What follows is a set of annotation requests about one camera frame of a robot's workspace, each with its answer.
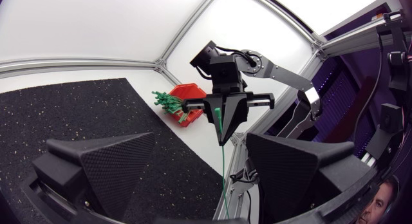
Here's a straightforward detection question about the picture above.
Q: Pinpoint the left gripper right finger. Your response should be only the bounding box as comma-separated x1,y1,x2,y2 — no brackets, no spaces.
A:
245,132,378,223

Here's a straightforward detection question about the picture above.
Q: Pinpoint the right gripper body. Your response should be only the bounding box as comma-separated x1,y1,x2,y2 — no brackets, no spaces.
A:
181,54,276,111

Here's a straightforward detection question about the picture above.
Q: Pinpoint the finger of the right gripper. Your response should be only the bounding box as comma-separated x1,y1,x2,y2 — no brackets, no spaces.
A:
220,93,250,146
203,95,224,145

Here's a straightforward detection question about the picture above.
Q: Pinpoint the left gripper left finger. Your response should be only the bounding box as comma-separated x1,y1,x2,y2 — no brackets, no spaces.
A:
31,131,157,222

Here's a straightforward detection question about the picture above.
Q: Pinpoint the green cable tie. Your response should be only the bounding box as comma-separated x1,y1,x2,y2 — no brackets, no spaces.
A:
214,107,230,220

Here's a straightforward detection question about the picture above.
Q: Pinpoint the red plastic box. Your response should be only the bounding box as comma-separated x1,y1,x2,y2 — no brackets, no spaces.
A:
168,82,208,128

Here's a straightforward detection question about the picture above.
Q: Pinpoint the black speckled mat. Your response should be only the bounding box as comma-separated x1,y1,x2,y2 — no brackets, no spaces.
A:
0,77,225,224

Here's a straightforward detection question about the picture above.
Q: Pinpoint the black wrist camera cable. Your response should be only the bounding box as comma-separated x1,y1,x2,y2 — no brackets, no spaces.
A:
214,44,258,68

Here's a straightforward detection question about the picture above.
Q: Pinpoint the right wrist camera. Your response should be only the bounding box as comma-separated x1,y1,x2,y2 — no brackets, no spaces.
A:
189,40,221,76

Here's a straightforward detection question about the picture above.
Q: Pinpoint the bundle of green cable ties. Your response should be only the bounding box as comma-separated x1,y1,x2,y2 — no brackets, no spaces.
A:
151,90,191,124

